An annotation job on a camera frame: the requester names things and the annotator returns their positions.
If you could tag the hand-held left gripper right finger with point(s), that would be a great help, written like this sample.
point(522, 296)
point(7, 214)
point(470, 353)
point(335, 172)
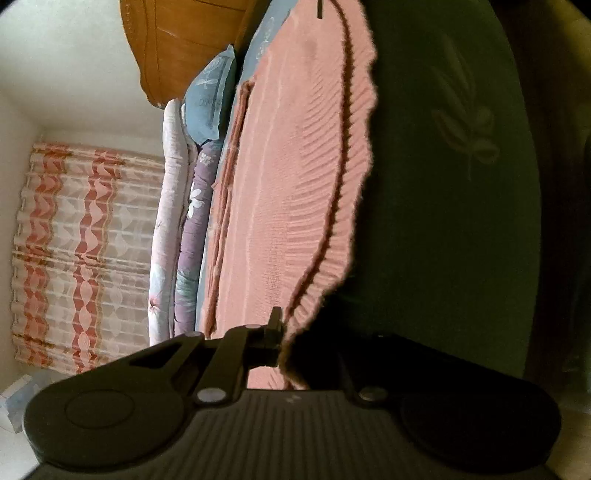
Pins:
point(362, 383)

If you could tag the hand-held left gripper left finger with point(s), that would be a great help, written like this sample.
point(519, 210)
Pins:
point(265, 344)

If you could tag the pink knit sweater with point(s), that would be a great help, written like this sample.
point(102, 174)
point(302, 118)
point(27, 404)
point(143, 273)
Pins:
point(286, 184)

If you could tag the pink floral quilt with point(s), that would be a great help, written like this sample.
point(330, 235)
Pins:
point(168, 207)

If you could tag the pink patterned curtain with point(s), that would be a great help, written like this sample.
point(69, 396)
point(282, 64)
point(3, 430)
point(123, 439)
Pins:
point(83, 254)

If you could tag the blue printed pillow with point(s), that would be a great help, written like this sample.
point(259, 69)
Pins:
point(207, 101)

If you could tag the pale storage box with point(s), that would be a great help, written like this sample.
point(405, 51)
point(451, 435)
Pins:
point(18, 401)

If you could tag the wooden bed headboard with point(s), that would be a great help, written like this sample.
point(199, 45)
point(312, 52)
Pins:
point(184, 46)

